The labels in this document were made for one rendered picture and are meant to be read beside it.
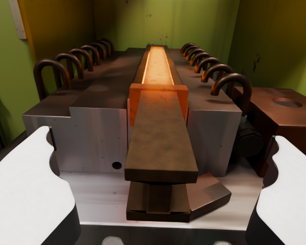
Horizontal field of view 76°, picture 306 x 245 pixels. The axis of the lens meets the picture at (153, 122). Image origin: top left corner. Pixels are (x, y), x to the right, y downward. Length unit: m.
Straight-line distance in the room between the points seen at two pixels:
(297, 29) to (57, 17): 0.41
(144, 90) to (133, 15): 0.50
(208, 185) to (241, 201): 0.03
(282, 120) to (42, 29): 0.36
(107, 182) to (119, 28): 0.51
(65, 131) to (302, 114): 0.24
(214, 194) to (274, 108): 0.12
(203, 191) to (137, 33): 0.53
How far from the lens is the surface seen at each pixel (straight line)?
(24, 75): 0.37
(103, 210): 0.19
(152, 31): 0.64
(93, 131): 0.19
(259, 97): 0.28
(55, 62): 0.25
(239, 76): 0.20
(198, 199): 0.18
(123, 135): 0.19
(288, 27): 0.45
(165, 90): 0.15
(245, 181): 0.23
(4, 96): 0.40
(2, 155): 0.23
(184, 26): 0.65
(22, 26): 0.35
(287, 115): 0.24
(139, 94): 0.16
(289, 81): 0.41
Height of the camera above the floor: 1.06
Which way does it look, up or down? 28 degrees down
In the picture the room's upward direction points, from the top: 2 degrees clockwise
